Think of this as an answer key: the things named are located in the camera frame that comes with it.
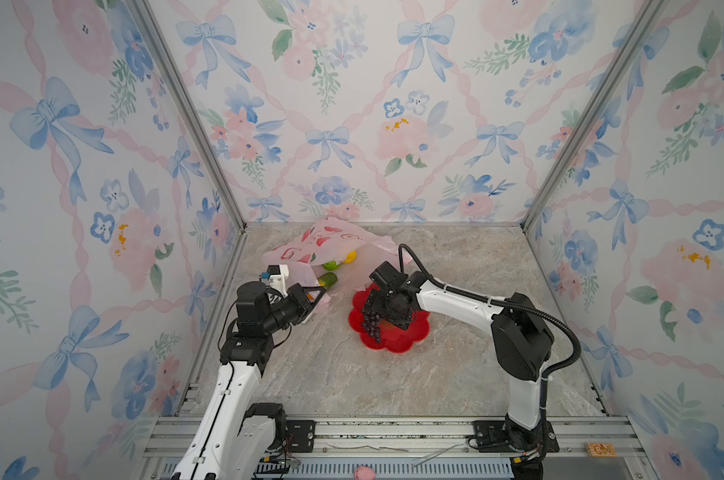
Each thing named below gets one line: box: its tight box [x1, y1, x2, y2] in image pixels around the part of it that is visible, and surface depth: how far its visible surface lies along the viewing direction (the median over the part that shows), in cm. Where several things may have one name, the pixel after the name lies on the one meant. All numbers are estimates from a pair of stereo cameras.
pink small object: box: [354, 465, 376, 480], surface depth 69 cm
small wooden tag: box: [584, 442, 618, 458], surface depth 73 cm
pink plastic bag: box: [262, 217, 412, 307], surface depth 92 cm
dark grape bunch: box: [362, 309, 383, 343], surface depth 92 cm
